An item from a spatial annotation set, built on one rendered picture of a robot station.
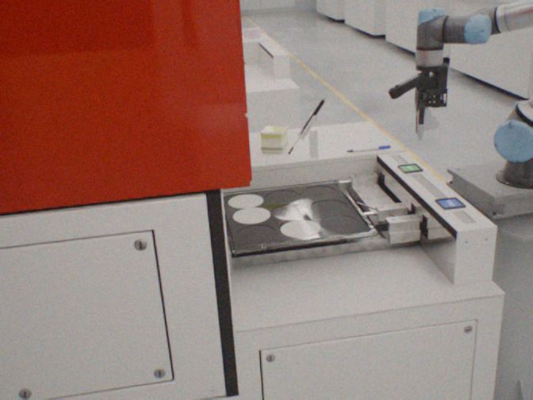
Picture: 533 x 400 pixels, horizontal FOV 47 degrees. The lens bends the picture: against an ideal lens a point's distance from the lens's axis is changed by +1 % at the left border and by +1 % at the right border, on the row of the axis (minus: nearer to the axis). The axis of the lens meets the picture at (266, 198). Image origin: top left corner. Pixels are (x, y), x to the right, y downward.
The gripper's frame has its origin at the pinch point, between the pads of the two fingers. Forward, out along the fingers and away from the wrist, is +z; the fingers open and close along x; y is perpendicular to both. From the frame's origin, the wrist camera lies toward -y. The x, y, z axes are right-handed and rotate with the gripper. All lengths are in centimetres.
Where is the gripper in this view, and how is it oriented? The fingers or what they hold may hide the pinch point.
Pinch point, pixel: (417, 134)
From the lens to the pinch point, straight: 187.9
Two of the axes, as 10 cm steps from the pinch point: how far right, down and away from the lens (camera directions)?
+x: 1.0, -3.3, 9.4
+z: 0.4, 9.5, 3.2
